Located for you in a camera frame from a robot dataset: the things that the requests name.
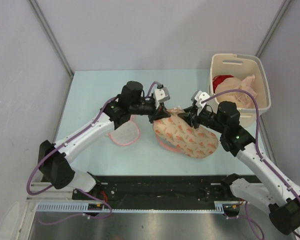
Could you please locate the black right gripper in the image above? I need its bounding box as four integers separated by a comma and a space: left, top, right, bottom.
178, 104, 227, 134

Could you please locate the floral peach laundry bag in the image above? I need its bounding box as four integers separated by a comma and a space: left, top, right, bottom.
153, 108, 219, 159

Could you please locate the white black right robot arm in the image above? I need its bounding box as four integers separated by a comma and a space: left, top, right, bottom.
179, 101, 300, 239

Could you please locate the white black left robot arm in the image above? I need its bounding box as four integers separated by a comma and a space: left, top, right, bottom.
38, 81, 171, 200

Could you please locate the white mesh bag pink trim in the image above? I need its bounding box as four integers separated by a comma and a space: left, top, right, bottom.
108, 116, 140, 147

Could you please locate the beige bra in basket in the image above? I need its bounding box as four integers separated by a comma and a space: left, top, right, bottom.
215, 77, 244, 104

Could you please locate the cream plastic laundry basket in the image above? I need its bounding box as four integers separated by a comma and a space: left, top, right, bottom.
208, 53, 272, 115

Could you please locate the red garment in basket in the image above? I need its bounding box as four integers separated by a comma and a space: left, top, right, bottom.
212, 75, 234, 93

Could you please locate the pink garment in basket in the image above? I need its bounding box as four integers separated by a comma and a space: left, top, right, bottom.
235, 75, 258, 109

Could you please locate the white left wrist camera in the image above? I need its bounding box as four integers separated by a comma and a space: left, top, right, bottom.
153, 86, 171, 109

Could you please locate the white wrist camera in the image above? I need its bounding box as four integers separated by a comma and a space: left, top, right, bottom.
191, 90, 210, 109
153, 86, 171, 109

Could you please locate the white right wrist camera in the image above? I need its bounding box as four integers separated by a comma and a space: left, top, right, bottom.
191, 90, 210, 109

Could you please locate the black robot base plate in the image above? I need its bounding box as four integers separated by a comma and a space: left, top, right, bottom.
88, 175, 242, 202

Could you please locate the white slotted cable duct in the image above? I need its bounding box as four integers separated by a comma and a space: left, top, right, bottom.
36, 201, 243, 213

